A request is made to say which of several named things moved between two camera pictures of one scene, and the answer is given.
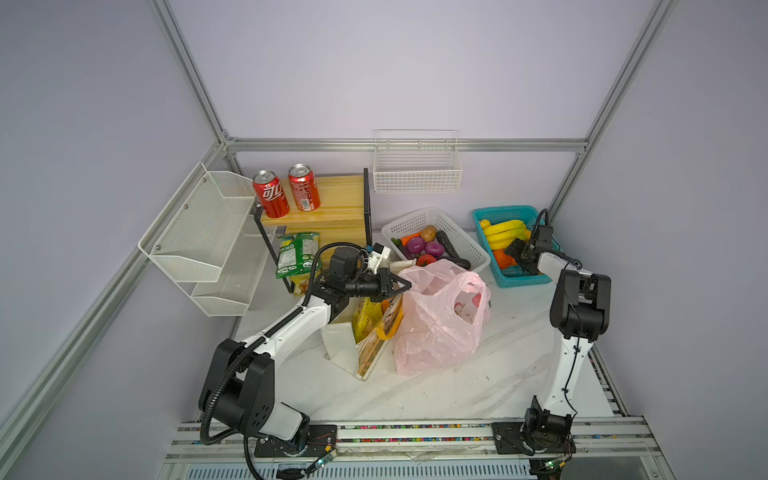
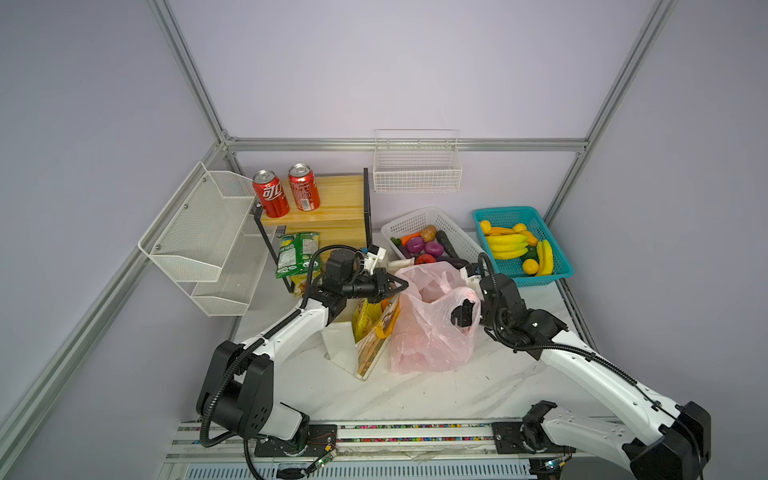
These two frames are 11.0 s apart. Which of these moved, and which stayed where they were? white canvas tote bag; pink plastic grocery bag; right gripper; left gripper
Moved: right gripper
Stayed: left gripper; white canvas tote bag; pink plastic grocery bag
